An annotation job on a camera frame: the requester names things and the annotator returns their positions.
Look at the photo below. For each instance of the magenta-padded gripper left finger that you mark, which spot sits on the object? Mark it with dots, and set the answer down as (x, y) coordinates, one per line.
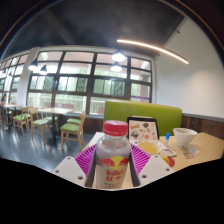
(70, 168)

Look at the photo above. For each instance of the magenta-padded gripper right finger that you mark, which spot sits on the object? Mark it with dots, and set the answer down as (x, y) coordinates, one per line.
(153, 168)

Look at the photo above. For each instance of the red-capped clear drink bottle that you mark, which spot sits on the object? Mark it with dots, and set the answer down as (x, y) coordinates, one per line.
(112, 156)

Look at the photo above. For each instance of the small blue-capped white bottle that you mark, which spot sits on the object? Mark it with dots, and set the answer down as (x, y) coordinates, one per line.
(166, 140)

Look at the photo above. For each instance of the black tablet with stickers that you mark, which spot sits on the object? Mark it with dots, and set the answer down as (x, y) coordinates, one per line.
(143, 130)

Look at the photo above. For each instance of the wooden chairs with green seats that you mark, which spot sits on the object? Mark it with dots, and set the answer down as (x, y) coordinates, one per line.
(71, 127)

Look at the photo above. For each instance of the white bowl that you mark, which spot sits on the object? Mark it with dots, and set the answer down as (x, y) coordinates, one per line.
(185, 136)

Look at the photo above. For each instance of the wooden dining table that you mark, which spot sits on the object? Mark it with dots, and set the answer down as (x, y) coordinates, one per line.
(55, 110)
(11, 106)

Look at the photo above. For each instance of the green upholstered bench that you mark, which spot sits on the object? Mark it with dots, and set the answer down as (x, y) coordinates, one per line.
(116, 111)

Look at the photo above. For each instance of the person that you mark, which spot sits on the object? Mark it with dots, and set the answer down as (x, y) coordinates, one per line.
(3, 106)

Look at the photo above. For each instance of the hanging pendant lamps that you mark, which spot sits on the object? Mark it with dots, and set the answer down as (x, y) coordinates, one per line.
(118, 56)

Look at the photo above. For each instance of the curved linear ceiling light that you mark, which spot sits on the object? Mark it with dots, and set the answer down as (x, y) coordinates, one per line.
(153, 48)

